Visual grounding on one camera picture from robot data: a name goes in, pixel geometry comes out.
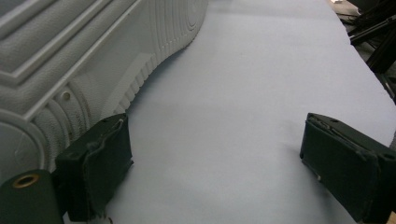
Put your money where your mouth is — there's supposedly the light blue table mat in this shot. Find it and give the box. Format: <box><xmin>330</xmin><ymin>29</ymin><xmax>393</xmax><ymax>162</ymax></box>
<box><xmin>62</xmin><ymin>0</ymin><xmax>396</xmax><ymax>224</ymax></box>

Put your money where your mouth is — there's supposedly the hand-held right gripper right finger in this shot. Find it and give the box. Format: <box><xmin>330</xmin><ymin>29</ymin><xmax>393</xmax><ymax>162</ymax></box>
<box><xmin>299</xmin><ymin>112</ymin><xmax>396</xmax><ymax>224</ymax></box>

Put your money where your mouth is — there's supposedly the black metal stand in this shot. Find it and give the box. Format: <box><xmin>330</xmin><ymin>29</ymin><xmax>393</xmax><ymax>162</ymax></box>
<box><xmin>334</xmin><ymin>0</ymin><xmax>396</xmax><ymax>104</ymax></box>

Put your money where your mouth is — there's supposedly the white sneaker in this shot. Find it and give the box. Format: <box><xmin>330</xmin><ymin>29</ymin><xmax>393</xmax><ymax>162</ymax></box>
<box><xmin>0</xmin><ymin>0</ymin><xmax>210</xmax><ymax>185</ymax></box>

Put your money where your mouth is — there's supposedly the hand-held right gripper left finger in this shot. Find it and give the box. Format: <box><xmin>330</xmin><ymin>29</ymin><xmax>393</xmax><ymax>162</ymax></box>
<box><xmin>55</xmin><ymin>112</ymin><xmax>134</xmax><ymax>222</ymax></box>

